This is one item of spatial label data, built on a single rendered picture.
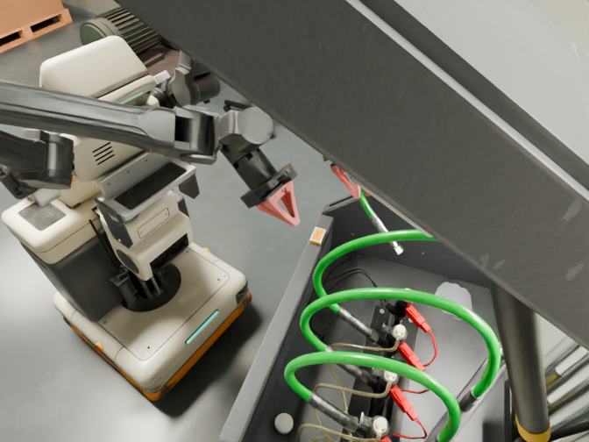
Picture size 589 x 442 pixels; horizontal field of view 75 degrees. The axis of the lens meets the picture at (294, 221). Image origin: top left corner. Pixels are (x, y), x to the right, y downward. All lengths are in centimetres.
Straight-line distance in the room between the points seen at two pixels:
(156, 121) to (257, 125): 15
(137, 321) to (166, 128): 127
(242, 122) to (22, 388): 182
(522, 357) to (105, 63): 95
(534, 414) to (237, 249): 207
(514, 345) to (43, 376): 208
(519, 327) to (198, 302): 162
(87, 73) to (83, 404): 145
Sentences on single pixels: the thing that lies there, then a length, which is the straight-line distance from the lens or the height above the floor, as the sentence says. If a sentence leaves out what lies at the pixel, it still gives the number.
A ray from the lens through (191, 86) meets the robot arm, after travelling 107.
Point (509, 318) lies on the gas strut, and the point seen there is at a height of 159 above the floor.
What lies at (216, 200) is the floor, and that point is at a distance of 258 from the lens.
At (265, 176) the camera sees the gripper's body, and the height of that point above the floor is 132.
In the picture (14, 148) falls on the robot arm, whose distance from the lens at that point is 85.
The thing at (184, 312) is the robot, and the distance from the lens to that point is 175.
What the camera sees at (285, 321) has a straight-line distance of 90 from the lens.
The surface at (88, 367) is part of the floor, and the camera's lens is 211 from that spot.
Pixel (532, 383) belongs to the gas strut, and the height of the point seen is 153.
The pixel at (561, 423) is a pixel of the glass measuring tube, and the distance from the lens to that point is 77.
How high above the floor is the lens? 174
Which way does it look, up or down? 46 degrees down
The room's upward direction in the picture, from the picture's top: straight up
